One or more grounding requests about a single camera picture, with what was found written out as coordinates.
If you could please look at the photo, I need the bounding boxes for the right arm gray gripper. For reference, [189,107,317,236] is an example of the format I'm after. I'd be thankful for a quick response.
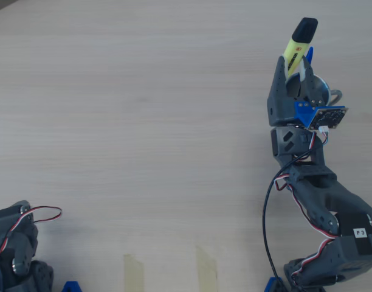
[266,55,323,127]

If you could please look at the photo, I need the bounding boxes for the left arm gray gripper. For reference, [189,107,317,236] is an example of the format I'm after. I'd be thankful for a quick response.
[0,200,38,253]

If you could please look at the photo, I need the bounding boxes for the yellow highlighter pen black cap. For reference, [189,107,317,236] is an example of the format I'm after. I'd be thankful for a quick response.
[283,17,319,77]

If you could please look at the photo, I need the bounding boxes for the silver metal cup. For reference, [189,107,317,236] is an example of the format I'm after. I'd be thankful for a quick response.
[285,72,343,107]

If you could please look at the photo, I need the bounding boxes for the blue ballpoint pen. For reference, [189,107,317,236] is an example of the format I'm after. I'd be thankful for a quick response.
[298,46,314,83]

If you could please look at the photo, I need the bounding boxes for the beige masking tape strip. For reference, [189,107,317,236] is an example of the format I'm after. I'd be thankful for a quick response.
[195,245,219,292]
[123,254,145,292]

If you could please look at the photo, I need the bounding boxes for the left arm tricolor servo wire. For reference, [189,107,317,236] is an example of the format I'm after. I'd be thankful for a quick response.
[0,206,63,259]

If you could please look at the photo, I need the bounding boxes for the arm tricolor servo wire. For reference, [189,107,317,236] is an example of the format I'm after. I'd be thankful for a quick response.
[274,132,342,285]
[0,206,63,259]

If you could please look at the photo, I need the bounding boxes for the wrist camera board blue mount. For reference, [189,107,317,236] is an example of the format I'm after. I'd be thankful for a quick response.
[294,101,350,134]

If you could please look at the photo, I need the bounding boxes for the blue base plate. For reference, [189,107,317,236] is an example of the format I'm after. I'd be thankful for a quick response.
[263,276,284,292]
[61,281,83,292]

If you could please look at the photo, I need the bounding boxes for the right arm tricolor servo wire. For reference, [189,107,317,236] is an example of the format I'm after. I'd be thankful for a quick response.
[274,132,342,285]

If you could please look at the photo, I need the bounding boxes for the black camera cable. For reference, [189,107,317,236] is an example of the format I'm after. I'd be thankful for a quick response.
[263,145,323,292]

